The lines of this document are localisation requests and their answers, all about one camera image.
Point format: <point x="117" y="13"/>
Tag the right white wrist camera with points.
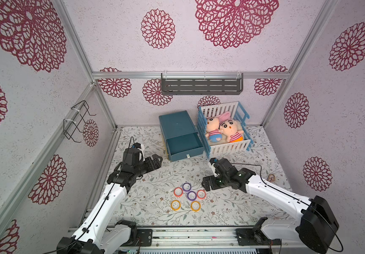
<point x="211" y="165"/>

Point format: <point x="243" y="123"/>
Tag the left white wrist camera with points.
<point x="138" y="146"/>

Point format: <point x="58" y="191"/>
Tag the teal three-drawer cabinet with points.
<point x="176" y="124"/>

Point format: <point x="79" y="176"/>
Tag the red tape roll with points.
<point x="178" y="192"/>
<point x="201" y="194"/>

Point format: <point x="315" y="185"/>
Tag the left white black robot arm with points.
<point x="103" y="209"/>

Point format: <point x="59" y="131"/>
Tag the blue white toy crib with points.
<point x="222" y="147"/>

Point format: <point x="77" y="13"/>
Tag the yellow tape roll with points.
<point x="195" y="206"/>
<point x="175" y="205"/>

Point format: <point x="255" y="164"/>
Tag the teal top drawer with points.
<point x="184" y="146"/>

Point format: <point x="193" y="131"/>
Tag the brown keyring toy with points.
<point x="271" y="178"/>

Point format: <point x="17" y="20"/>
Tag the plush doll blue striped shirt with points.
<point x="212" y="130"/>

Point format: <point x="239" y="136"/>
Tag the grey wall shelf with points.
<point x="202" y="86"/>

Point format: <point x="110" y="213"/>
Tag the black wire wall rack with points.
<point x="72" y="124"/>

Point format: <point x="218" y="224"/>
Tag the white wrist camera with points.
<point x="211" y="165"/>
<point x="138" y="146"/>

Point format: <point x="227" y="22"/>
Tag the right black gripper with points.
<point x="210" y="182"/>

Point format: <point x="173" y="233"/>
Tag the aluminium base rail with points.
<point x="145" y="238"/>

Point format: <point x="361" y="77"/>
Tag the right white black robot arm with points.
<point x="314" y="223"/>

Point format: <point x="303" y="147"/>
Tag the purple tape roll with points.
<point x="186" y="187"/>
<point x="192" y="196"/>

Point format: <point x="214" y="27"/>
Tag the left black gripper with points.
<point x="157" y="163"/>

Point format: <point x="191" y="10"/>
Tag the plush doll orange striped shirt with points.
<point x="230" y="128"/>

